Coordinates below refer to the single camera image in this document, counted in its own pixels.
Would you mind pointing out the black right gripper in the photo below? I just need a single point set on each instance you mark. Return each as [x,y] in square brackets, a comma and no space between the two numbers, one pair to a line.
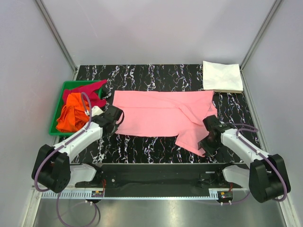
[202,144]

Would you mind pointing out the orange t shirt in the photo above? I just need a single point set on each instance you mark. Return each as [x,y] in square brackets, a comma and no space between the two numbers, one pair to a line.
[74,114]

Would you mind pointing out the right aluminium corner post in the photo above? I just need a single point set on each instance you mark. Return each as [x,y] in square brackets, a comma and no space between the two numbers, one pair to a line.
[274,8]

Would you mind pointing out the white folded cloth stack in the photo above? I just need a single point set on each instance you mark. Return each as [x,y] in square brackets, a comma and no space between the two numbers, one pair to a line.
[221,76]

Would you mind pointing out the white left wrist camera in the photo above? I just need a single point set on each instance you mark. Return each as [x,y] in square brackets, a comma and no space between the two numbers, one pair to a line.
[96,111]

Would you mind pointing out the magenta t shirt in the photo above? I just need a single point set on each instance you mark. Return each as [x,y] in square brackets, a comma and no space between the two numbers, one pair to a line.
[93,88]

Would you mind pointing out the pink t shirt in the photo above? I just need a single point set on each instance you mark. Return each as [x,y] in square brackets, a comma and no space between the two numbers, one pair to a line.
[166,114]

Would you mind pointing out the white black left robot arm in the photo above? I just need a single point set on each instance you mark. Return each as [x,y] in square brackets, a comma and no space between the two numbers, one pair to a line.
[53,169]

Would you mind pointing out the aluminium front frame rail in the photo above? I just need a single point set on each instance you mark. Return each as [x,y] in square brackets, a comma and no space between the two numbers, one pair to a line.
[163,181]

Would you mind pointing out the wooden board under cloth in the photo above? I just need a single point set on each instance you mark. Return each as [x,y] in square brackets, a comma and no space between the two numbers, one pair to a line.
[228,91]

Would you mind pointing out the left aluminium corner post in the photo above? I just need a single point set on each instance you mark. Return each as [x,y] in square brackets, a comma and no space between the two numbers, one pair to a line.
[49,22]

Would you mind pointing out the aluminium corner post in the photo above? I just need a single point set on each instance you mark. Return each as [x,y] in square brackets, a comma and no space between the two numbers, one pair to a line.
[49,22]
[274,8]

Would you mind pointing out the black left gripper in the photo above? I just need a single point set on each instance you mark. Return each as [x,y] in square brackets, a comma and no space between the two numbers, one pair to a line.
[109,135]

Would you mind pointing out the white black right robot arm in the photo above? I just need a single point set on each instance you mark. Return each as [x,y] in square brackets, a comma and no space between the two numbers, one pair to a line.
[253,160]

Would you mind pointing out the green plastic bin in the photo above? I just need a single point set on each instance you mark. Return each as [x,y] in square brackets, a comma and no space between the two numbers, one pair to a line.
[53,131]

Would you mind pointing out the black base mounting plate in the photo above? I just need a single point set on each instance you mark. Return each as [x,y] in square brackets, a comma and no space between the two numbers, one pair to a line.
[136,181]

